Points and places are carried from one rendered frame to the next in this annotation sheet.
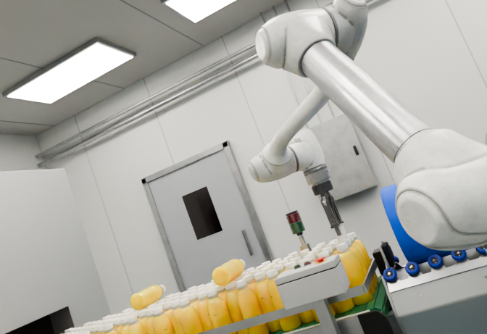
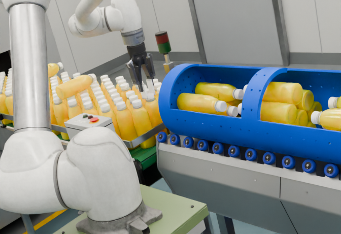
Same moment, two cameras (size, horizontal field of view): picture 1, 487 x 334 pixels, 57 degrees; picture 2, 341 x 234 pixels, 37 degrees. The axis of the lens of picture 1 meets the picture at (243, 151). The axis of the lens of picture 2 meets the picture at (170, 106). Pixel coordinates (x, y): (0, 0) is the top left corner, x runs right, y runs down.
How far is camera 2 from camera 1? 1.41 m
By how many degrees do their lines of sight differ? 40
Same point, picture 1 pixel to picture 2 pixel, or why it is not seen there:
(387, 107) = (18, 98)
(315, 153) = (126, 21)
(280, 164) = (85, 31)
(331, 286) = not seen: hidden behind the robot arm
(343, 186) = not seen: outside the picture
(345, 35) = not seen: outside the picture
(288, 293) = (71, 134)
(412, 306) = (168, 165)
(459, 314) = (194, 184)
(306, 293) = not seen: hidden behind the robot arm
